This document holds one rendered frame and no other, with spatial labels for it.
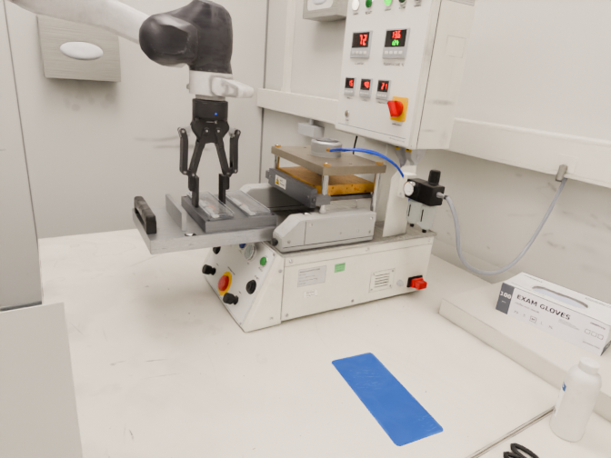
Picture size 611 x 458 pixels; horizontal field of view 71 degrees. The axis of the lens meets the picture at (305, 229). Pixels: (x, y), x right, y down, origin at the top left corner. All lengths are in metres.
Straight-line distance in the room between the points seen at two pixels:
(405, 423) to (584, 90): 0.90
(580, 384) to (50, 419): 0.76
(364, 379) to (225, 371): 0.27
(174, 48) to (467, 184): 0.96
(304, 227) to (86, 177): 1.63
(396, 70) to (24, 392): 0.94
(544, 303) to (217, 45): 0.89
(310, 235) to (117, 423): 0.51
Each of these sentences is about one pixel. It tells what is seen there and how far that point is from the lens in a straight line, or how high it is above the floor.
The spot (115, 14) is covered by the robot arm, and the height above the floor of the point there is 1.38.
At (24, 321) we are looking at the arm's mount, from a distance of 0.52.
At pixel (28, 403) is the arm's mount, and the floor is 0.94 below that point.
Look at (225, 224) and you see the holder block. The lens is 0.92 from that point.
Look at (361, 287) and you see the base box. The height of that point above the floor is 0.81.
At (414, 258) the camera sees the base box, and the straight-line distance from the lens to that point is 1.17.
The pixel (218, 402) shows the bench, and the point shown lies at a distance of 0.82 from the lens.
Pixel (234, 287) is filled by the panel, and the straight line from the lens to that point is 1.06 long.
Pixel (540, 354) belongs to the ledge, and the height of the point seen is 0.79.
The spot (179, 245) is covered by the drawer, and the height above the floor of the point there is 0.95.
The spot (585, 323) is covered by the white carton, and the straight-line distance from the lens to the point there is 1.10.
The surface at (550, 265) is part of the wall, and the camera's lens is 1.34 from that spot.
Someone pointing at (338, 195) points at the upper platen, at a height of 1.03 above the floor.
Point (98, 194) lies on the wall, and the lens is 2.43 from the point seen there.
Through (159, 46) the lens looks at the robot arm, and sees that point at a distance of 0.92.
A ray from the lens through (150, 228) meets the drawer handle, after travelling 0.91.
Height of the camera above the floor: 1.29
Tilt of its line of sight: 20 degrees down
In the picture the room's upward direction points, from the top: 5 degrees clockwise
